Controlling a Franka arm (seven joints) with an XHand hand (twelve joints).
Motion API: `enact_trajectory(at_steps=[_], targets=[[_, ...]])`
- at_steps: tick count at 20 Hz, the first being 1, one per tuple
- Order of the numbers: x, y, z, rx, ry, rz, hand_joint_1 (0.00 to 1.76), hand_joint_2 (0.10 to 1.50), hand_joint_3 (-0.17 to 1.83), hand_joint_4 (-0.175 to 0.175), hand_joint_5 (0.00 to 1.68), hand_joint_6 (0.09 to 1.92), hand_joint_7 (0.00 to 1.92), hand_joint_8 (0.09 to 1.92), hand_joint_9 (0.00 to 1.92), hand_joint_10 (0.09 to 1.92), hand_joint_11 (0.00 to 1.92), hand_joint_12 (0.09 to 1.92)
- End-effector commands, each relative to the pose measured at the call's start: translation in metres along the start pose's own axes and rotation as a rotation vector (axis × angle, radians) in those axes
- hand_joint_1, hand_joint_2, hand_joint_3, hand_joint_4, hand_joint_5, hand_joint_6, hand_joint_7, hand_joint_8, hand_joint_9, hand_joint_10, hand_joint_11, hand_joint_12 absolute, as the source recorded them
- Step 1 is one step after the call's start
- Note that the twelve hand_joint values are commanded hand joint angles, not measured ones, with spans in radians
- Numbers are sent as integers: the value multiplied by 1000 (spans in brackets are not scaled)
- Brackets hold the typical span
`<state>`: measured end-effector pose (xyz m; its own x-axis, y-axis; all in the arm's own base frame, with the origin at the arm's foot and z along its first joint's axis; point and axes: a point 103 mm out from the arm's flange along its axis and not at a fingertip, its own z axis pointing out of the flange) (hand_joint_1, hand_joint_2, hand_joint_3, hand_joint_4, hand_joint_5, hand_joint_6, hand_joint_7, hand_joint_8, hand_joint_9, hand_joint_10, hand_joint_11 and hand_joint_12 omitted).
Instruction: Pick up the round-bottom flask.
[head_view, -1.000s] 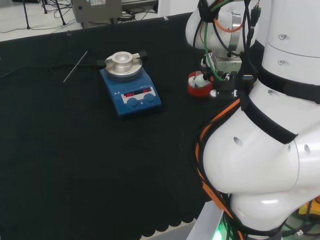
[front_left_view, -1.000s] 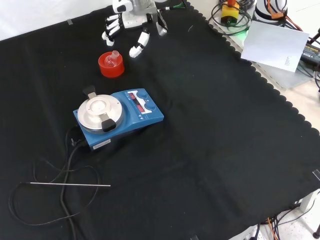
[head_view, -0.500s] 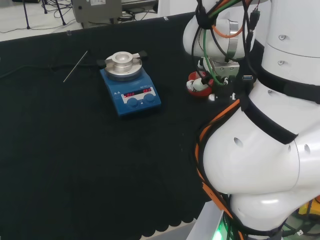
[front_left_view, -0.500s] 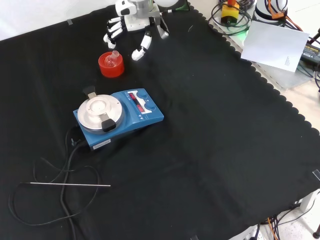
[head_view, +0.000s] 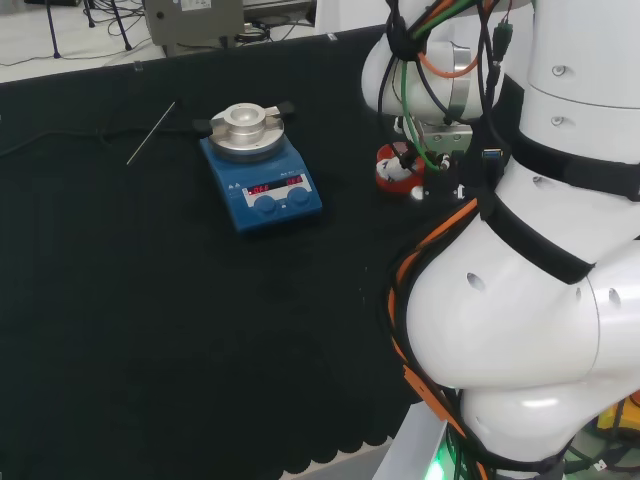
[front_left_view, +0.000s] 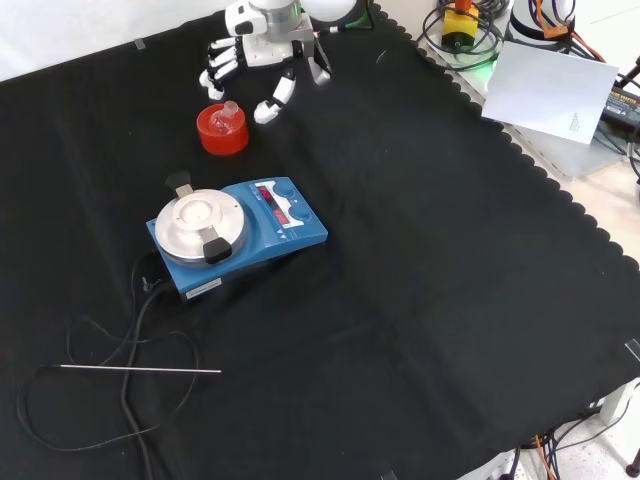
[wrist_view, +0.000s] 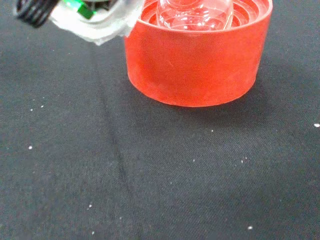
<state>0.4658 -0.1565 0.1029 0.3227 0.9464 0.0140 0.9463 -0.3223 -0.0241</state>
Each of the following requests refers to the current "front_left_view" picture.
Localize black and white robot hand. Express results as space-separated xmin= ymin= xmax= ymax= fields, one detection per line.
xmin=198 ymin=2 xmax=333 ymax=125

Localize clear round-bottom glass flask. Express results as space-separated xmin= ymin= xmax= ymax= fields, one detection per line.
xmin=209 ymin=101 xmax=241 ymax=135

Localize yellow stop button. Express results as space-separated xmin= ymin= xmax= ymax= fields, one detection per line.
xmin=441 ymin=0 xmax=481 ymax=52

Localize blue heater with steel plate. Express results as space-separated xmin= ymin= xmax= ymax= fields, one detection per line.
xmin=145 ymin=170 xmax=330 ymax=304

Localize black bench cloth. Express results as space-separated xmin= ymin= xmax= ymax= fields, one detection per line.
xmin=0 ymin=0 xmax=640 ymax=480

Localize pale board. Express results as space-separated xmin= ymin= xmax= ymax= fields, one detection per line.
xmin=480 ymin=40 xmax=620 ymax=147

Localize thin steel probe rod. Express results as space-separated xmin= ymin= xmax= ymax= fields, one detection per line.
xmin=58 ymin=365 xmax=223 ymax=375

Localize black power adapter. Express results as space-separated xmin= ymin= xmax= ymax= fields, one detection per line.
xmin=601 ymin=85 xmax=640 ymax=130

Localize white bench leg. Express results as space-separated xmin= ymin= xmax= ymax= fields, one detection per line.
xmin=598 ymin=380 xmax=640 ymax=427

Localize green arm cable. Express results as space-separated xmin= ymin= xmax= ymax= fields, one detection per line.
xmin=319 ymin=0 xmax=376 ymax=35

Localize orange flask support ring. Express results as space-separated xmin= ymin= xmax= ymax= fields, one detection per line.
xmin=195 ymin=103 xmax=250 ymax=157

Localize black coiled cable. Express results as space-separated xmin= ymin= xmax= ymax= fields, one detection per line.
xmin=421 ymin=0 xmax=505 ymax=72

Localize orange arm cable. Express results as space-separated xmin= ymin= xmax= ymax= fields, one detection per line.
xmin=533 ymin=0 xmax=609 ymax=64

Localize grey metal base plate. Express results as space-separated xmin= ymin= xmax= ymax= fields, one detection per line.
xmin=417 ymin=29 xmax=629 ymax=182

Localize thin black probe cable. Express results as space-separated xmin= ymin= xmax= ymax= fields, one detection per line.
xmin=16 ymin=313 xmax=201 ymax=453

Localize thick black heater cable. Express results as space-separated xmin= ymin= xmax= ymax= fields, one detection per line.
xmin=121 ymin=278 xmax=167 ymax=480

